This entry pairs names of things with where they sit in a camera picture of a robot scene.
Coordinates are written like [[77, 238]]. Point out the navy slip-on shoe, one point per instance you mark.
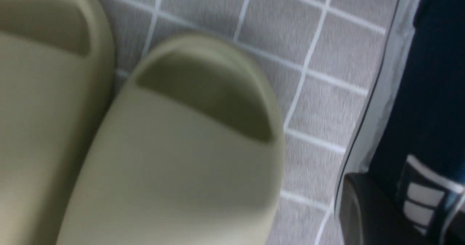
[[413, 117]]

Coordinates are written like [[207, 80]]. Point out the right olive foam slipper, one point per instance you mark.
[[191, 152]]

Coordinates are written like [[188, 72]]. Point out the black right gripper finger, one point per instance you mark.
[[425, 210]]

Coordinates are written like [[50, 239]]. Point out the left olive foam slipper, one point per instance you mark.
[[57, 70]]

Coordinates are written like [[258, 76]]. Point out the grey checked floor cloth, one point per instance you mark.
[[320, 57]]

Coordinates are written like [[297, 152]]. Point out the olive foam slipper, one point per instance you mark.
[[191, 152], [57, 70]]

